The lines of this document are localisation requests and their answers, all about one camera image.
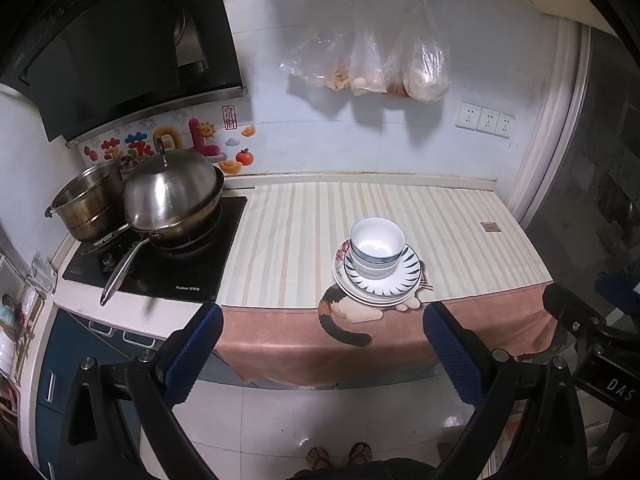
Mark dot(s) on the floral rim plate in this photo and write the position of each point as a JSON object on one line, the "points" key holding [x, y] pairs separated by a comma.
{"points": [[341, 255]]}

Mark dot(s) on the white wall socket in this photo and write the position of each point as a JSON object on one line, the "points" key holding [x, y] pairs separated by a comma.
{"points": [[468, 115], [487, 121], [505, 126]]}

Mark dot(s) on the steel stock pot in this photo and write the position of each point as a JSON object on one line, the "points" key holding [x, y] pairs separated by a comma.
{"points": [[90, 200]]}

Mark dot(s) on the person's left foot in sandal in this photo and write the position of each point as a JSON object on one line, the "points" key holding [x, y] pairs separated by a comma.
{"points": [[318, 457]]}

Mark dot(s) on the person's foot in sandal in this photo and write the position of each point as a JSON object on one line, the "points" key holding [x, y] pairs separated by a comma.
{"points": [[318, 457], [360, 455]]}

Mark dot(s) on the white plate with blue strokes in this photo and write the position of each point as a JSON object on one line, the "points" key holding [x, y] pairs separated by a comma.
{"points": [[407, 272]]}

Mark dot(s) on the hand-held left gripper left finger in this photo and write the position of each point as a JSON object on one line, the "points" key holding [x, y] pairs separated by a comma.
{"points": [[200, 350]]}

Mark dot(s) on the white bowl with blue rim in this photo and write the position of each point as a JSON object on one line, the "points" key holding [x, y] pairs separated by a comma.
{"points": [[375, 270], [377, 237]]}

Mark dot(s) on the small clear plastic packet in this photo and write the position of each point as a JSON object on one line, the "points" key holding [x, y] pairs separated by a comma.
{"points": [[42, 274]]}

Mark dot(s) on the steel domed wok lid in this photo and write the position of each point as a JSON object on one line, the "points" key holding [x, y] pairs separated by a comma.
{"points": [[170, 190]]}

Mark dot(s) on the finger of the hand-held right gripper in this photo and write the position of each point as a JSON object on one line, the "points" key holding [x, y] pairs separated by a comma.
{"points": [[570, 310], [620, 290]]}

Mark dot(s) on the black glass cooktop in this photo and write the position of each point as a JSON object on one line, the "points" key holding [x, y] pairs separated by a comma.
{"points": [[200, 265]]}

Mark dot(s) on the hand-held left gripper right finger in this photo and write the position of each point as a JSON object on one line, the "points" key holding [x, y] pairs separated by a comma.
{"points": [[450, 355]]}

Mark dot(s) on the black range hood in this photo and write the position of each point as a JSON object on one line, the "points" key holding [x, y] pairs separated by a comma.
{"points": [[115, 45]]}

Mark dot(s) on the blue kitchen cabinet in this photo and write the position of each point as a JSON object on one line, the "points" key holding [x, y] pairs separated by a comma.
{"points": [[55, 360]]}

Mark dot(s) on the white door frame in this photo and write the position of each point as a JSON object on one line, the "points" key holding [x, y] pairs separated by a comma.
{"points": [[560, 120]]}

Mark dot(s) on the person's right foot in sandal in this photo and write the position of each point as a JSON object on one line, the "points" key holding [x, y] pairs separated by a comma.
{"points": [[360, 455]]}

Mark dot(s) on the striped cat print table mat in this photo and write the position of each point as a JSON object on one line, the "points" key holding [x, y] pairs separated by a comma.
{"points": [[290, 240]]}

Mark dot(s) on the colourful wall stickers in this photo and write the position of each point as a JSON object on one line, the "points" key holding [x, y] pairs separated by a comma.
{"points": [[200, 135]]}

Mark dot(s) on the clear plastic bag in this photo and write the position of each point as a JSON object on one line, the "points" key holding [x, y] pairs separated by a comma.
{"points": [[396, 82], [425, 70], [325, 60], [367, 60]]}

